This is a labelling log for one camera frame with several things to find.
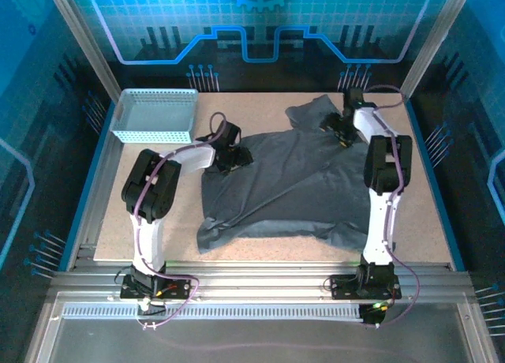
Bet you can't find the grey t-shirt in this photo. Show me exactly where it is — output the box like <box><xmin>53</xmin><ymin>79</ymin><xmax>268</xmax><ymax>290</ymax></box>
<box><xmin>196</xmin><ymin>93</ymin><xmax>374</xmax><ymax>256</ymax></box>

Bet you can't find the white perforated plastic basket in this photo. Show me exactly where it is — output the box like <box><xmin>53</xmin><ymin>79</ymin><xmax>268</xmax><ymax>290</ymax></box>
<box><xmin>109</xmin><ymin>88</ymin><xmax>200</xmax><ymax>144</ymax></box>

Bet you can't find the blue table edge strip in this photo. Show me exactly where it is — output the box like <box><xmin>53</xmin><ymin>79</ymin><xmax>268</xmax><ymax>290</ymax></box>
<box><xmin>58</xmin><ymin>100</ymin><xmax>118</xmax><ymax>271</ymax></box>
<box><xmin>405</xmin><ymin>98</ymin><xmax>466</xmax><ymax>272</ymax></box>

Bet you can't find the black controller box with LEDs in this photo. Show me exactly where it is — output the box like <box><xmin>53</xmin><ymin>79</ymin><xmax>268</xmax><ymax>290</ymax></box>
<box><xmin>359</xmin><ymin>302</ymin><xmax>387</xmax><ymax>327</ymax></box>

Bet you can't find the aluminium frame post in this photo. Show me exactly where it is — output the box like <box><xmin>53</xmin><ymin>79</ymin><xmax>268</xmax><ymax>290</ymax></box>
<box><xmin>43</xmin><ymin>0</ymin><xmax>122</xmax><ymax>100</ymax></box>
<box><xmin>398</xmin><ymin>0</ymin><xmax>477</xmax><ymax>102</ymax></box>

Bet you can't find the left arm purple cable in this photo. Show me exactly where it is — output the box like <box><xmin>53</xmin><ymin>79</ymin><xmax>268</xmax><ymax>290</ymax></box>
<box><xmin>133</xmin><ymin>112</ymin><xmax>228</xmax><ymax>331</ymax></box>

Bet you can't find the aluminium frame rail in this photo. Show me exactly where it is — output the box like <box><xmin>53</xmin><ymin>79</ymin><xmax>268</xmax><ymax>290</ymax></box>
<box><xmin>50</xmin><ymin>260</ymin><xmax>474</xmax><ymax>305</ymax></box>

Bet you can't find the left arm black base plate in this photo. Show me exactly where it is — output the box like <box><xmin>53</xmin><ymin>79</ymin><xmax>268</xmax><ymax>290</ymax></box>
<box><xmin>119</xmin><ymin>274</ymin><xmax>193</xmax><ymax>301</ymax></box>

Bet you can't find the aluminium side rail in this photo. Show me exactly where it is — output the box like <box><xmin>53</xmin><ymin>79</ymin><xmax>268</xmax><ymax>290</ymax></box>
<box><xmin>66</xmin><ymin>137</ymin><xmax>123</xmax><ymax>269</ymax></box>

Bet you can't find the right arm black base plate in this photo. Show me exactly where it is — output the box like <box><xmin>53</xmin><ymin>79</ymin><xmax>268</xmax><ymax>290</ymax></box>
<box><xmin>329</xmin><ymin>274</ymin><xmax>402</xmax><ymax>301</ymax></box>

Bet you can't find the slotted grey cable duct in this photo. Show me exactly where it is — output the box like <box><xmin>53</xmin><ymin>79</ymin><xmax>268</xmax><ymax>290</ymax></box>
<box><xmin>61</xmin><ymin>302</ymin><xmax>364</xmax><ymax>321</ymax></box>

